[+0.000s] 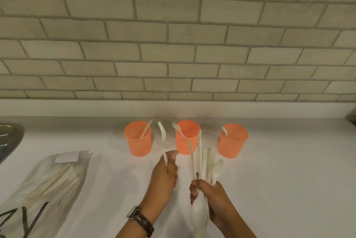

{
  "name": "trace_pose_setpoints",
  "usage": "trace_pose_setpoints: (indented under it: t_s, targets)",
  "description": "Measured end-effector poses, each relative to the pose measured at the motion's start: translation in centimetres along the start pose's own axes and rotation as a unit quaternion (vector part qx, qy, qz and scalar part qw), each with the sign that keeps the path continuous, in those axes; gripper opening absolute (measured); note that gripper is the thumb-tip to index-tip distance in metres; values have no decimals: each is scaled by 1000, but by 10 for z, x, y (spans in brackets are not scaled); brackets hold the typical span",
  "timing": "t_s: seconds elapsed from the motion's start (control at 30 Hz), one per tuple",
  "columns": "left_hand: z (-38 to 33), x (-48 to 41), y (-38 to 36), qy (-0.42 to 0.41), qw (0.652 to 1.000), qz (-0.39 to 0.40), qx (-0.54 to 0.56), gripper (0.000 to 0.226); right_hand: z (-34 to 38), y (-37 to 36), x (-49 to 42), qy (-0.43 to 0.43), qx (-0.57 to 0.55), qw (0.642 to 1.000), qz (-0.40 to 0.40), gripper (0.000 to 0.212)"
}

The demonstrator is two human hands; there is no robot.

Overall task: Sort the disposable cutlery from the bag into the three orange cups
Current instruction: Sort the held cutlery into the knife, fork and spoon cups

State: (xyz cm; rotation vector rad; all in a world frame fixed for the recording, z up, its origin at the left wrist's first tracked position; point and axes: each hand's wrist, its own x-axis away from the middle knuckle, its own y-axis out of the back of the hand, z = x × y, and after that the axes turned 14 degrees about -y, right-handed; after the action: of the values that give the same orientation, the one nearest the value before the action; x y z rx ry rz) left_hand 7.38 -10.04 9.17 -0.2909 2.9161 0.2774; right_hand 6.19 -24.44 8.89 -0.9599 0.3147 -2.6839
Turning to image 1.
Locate cream plastic cutlery knife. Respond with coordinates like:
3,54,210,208
139,119,154,139
157,121,168,166

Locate person's right hand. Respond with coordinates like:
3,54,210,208
189,179,237,227

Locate bunch of mixed plastic cutlery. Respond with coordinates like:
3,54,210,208
188,129,224,238

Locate stainless steel sink drainboard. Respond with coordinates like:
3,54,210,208
0,123,25,165

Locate translucent black print plastic bag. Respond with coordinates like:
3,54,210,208
0,150,94,238

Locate orange mesh plastic cup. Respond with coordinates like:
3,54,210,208
124,121,152,157
218,123,248,159
175,120,201,156

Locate brown strap wristwatch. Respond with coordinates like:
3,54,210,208
126,206,155,238

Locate forks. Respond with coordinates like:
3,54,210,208
171,122,185,137

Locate person's left hand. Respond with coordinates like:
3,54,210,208
140,150,180,218

